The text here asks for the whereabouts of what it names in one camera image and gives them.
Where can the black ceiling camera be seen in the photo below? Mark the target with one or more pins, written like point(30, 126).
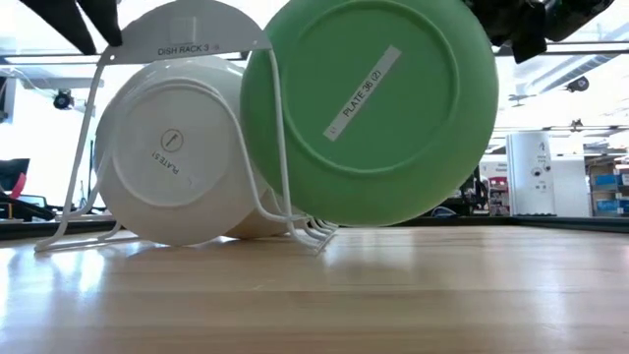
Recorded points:
point(63, 100)
point(578, 84)

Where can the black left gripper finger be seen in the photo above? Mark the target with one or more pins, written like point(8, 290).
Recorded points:
point(64, 19)
point(105, 19)

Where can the storage shelf with boxes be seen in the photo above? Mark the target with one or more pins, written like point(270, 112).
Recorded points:
point(609, 192)

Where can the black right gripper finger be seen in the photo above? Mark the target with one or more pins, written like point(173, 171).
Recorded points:
point(531, 37)

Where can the large green plate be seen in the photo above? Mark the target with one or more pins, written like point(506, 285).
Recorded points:
point(393, 162)

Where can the black aluminium table frame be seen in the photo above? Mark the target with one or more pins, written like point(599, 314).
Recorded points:
point(540, 221)

